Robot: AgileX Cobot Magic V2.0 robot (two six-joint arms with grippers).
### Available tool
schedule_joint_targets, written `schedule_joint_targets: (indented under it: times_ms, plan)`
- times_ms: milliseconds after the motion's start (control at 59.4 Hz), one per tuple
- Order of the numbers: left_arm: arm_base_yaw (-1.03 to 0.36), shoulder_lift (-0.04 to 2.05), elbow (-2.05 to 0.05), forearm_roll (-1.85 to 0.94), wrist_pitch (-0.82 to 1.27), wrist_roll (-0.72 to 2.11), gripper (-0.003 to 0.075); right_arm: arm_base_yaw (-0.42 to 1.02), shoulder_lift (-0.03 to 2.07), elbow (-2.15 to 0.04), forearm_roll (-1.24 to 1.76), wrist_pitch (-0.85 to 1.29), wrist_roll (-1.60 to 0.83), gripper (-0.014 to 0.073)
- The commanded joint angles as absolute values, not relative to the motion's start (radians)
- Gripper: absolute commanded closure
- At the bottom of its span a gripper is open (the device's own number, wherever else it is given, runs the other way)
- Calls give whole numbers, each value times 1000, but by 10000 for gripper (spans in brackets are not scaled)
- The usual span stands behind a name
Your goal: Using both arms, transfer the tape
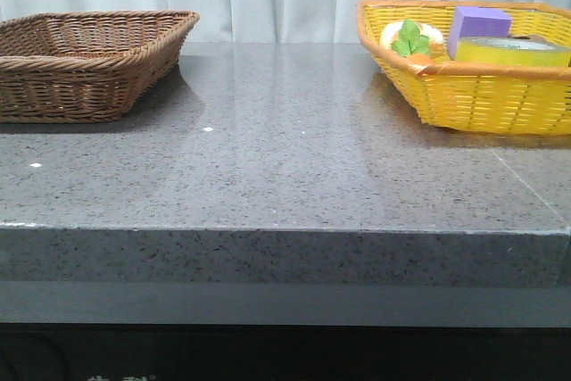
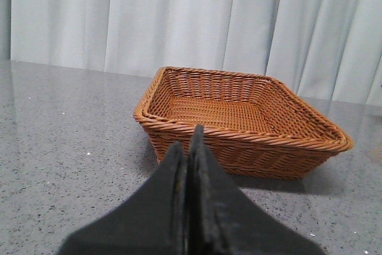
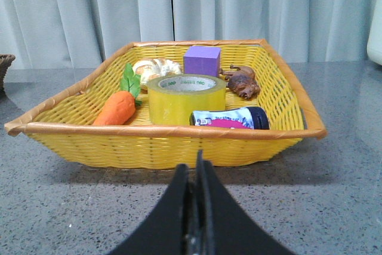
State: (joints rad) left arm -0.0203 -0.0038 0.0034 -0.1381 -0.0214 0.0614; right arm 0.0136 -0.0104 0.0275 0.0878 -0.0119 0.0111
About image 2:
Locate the white curtain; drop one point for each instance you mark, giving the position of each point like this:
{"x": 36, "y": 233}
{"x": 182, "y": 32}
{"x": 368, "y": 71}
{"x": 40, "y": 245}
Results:
{"x": 326, "y": 49}

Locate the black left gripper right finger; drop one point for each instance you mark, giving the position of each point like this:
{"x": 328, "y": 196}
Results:
{"x": 223, "y": 220}

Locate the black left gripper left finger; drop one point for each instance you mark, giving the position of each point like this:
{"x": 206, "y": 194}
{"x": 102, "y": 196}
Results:
{"x": 151, "y": 221}

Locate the brown wicker basket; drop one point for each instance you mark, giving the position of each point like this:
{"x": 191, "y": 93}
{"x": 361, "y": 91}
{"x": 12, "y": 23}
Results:
{"x": 254, "y": 124}

